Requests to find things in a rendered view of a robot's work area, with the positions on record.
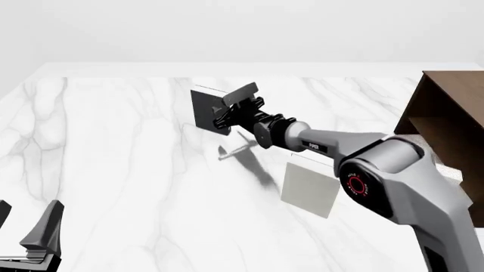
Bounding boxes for dark brown wooden shelf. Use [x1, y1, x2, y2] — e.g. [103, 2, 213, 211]
[392, 70, 484, 228]

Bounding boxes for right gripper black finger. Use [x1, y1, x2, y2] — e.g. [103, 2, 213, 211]
[213, 106, 243, 130]

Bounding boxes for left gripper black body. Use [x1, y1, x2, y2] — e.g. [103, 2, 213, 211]
[0, 249, 63, 272]

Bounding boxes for dark grey book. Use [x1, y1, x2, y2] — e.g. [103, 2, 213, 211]
[190, 84, 233, 137]

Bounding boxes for small flat grey plate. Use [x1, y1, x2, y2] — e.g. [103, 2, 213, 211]
[222, 82, 259, 107]

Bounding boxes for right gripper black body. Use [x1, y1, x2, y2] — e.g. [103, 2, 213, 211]
[231, 95, 268, 131]

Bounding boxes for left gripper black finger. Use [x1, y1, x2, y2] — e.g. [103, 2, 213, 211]
[19, 199, 65, 256]
[0, 199, 13, 229]

